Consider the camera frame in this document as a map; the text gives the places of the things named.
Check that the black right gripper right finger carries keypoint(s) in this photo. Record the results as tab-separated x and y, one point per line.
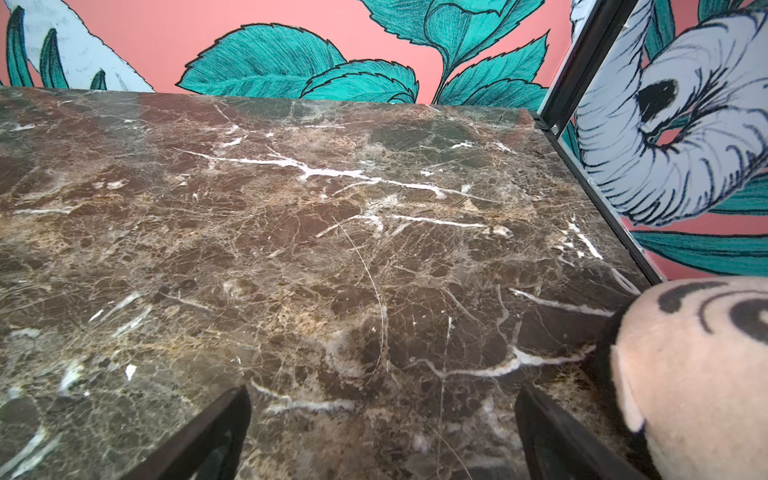
557	446

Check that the black right corner frame post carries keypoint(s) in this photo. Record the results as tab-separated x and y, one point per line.
602	26

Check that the plush doll striped shirt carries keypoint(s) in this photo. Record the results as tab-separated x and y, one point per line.
683	368

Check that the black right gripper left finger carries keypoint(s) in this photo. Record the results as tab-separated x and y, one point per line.
207	447

